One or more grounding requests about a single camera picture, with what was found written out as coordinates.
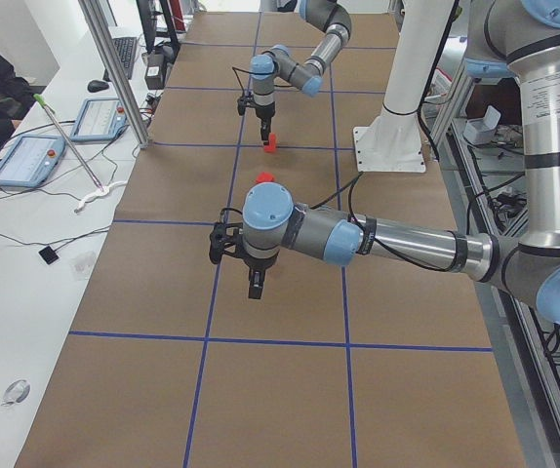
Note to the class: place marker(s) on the black power adapter box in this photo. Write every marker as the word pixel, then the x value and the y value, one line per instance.
pixel 155 73

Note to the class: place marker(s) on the clear tape roll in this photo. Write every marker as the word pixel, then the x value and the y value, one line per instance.
pixel 16 393

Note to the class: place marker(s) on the blue teach pendant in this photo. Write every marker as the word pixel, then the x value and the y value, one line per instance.
pixel 30 161
pixel 99 120

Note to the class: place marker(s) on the black computer mouse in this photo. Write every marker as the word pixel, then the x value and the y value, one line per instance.
pixel 95 86

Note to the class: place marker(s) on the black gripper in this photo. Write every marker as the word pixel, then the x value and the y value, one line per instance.
pixel 264 112
pixel 258 266

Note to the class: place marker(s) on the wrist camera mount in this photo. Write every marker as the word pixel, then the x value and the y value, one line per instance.
pixel 246 99
pixel 226 237

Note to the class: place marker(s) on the far blue teach pendant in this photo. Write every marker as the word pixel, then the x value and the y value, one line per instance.
pixel 99 120

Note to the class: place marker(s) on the white central post base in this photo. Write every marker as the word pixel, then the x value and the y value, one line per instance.
pixel 392 142

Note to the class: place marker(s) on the metal rod green tip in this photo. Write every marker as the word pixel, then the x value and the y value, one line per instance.
pixel 51 115

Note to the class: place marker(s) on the aluminium frame post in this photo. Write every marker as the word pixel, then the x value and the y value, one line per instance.
pixel 99 29

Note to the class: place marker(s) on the small white open box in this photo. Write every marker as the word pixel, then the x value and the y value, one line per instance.
pixel 480 131

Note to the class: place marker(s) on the near blue teach pendant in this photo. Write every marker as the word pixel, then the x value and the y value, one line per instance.
pixel 30 161

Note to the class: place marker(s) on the black keyboard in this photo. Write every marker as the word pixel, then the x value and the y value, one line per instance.
pixel 126 48

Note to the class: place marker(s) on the small black square chip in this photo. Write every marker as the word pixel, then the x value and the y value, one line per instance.
pixel 49 255

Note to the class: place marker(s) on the red block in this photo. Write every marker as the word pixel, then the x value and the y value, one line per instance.
pixel 270 146
pixel 265 177

